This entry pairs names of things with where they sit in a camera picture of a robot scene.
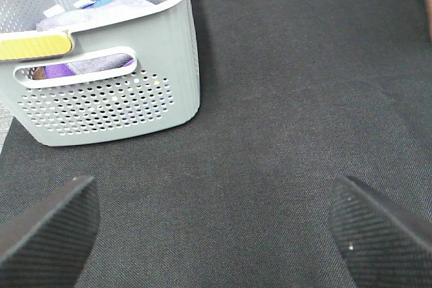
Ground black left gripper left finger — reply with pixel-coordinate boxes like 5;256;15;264
1;176;100;287

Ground grey perforated laundry basket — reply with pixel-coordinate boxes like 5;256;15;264
1;0;200;146

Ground lavender grey towel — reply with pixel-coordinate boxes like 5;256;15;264
36;0;167;31

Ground purple towel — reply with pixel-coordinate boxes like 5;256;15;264
44;63;75;79

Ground black table mat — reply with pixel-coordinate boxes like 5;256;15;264
1;0;431;287

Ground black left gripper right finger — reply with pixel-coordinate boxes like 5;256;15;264
329;175;431;287

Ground yellow tape strip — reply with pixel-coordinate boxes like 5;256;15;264
1;30;74;61

